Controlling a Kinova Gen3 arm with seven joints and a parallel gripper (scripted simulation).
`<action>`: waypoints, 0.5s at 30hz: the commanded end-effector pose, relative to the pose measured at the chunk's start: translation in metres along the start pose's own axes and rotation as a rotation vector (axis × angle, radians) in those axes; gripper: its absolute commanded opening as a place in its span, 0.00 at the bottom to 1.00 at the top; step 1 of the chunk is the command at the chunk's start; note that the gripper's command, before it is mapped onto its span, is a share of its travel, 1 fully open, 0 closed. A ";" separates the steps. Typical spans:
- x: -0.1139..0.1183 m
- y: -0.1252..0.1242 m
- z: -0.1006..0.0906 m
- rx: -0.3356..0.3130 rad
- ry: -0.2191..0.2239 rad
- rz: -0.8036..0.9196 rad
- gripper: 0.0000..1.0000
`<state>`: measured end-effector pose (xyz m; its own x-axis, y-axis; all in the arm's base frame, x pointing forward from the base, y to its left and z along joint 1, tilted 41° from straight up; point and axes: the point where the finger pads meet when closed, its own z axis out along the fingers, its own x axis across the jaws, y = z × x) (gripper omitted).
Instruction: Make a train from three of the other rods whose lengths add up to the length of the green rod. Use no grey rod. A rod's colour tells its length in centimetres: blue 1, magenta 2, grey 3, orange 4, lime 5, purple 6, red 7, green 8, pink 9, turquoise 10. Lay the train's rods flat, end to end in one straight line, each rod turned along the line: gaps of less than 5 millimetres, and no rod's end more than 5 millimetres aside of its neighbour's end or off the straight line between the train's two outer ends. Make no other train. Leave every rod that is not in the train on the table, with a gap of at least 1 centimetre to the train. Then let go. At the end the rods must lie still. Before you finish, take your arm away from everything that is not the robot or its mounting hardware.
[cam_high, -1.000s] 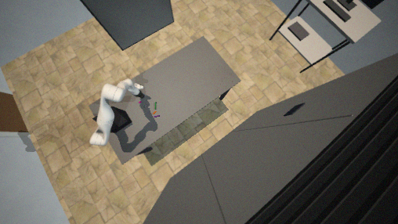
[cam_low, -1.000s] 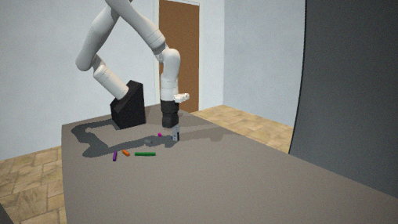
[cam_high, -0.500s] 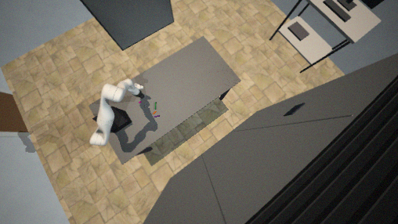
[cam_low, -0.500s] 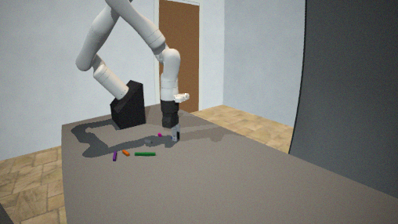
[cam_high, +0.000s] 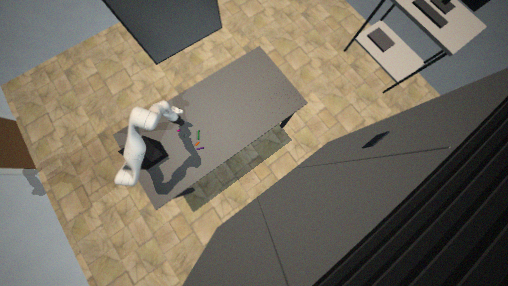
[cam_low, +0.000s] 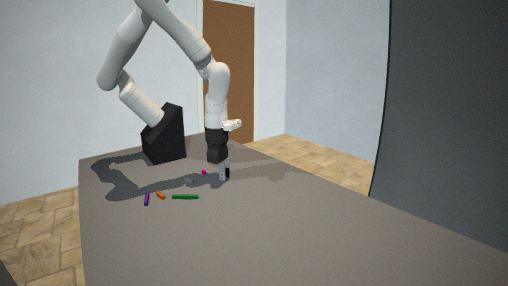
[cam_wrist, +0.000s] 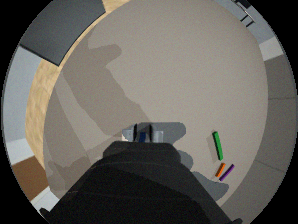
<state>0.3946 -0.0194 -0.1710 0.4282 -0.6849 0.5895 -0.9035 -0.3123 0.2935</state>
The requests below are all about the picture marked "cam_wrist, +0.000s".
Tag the purple rod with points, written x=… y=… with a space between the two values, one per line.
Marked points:
x=227 y=172

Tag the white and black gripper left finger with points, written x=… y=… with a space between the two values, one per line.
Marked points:
x=130 y=133

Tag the green rod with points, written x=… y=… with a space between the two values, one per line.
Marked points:
x=218 y=145

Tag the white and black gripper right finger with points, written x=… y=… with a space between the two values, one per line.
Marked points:
x=155 y=135

